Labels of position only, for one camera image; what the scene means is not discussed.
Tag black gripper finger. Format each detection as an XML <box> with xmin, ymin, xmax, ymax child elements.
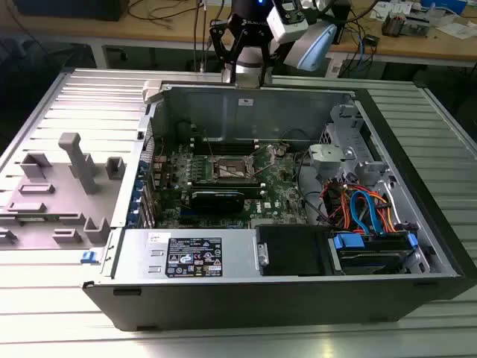
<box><xmin>208</xmin><ymin>14</ymin><xmax>241</xmax><ymax>85</ymax></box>
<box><xmin>256</xmin><ymin>29</ymin><xmax>275</xmax><ymax>86</ymax></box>

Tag metal socket cover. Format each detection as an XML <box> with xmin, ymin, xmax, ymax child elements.
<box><xmin>246</xmin><ymin>144</ymin><xmax>279</xmax><ymax>180</ymax></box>

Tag thin metal locking lever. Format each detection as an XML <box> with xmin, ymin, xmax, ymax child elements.
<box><xmin>203</xmin><ymin>128</ymin><xmax>216</xmax><ymax>161</ymax></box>

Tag CPU socket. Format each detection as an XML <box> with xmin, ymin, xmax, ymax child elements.
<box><xmin>211</xmin><ymin>154</ymin><xmax>262</xmax><ymax>180</ymax></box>

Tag black desktop device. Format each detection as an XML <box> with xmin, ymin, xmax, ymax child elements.
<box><xmin>329</xmin><ymin>0</ymin><xmax>352</xmax><ymax>45</ymax></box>

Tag silver metal drive cage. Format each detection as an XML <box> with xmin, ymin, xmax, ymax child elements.
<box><xmin>308</xmin><ymin>104</ymin><xmax>396</xmax><ymax>187</ymax></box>

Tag copper finned heatsink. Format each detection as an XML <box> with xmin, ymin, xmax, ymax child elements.
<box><xmin>382</xmin><ymin>10</ymin><xmax>408</xmax><ymax>37</ymax></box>

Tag white printed paper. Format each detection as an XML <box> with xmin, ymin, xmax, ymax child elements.
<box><xmin>372</xmin><ymin>1</ymin><xmax>414</xmax><ymax>16</ymax></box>

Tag wooden workbench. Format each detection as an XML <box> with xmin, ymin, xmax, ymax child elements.
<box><xmin>0</xmin><ymin>0</ymin><xmax>477</xmax><ymax>63</ymax></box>

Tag green motherboard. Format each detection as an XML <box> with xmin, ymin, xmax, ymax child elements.
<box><xmin>152</xmin><ymin>139</ymin><xmax>312</xmax><ymax>230</ymax></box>

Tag large black box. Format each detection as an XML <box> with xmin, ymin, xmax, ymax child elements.
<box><xmin>13</xmin><ymin>0</ymin><xmax>130</xmax><ymax>22</ymax></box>

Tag grey metal drive tray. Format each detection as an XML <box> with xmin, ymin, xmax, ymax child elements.
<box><xmin>404</xmin><ymin>13</ymin><xmax>435</xmax><ymax>38</ymax></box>

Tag blue plastic box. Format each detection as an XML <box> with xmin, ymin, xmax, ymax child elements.
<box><xmin>420</xmin><ymin>0</ymin><xmax>469</xmax><ymax>14</ymax></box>

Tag white paper sheet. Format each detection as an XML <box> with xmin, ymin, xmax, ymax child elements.
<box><xmin>435</xmin><ymin>21</ymin><xmax>477</xmax><ymax>40</ymax></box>

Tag dark office chair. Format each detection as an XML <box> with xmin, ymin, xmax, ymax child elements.
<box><xmin>0</xmin><ymin>35</ymin><xmax>94</xmax><ymax>126</ymax></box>

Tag hard disk in blue carrier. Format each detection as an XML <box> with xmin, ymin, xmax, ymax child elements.
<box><xmin>327</xmin><ymin>230</ymin><xmax>419</xmax><ymax>276</ymax></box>

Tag silver power supply unit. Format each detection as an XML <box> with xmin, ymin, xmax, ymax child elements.
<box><xmin>110</xmin><ymin>227</ymin><xmax>260</xmax><ymax>281</ymax></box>

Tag grey parts rack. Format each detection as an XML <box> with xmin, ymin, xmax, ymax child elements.
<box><xmin>0</xmin><ymin>132</ymin><xmax>126</xmax><ymax>251</ymax></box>

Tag black and silver PC case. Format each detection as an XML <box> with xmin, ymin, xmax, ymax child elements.
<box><xmin>80</xmin><ymin>81</ymin><xmax>477</xmax><ymax>333</ymax></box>

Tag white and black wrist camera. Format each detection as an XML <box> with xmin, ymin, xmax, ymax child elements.
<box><xmin>266</xmin><ymin>0</ymin><xmax>310</xmax><ymax>44</ymax></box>

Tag orange red wire bundle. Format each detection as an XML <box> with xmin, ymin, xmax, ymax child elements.
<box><xmin>320</xmin><ymin>178</ymin><xmax>353</xmax><ymax>229</ymax></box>

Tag blue flat wire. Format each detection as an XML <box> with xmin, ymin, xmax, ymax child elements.
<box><xmin>349</xmin><ymin>189</ymin><xmax>385</xmax><ymax>236</ymax></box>

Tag silver drive latch handle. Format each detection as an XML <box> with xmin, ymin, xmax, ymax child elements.
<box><xmin>254</xmin><ymin>241</ymin><xmax>270</xmax><ymax>266</ymax></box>

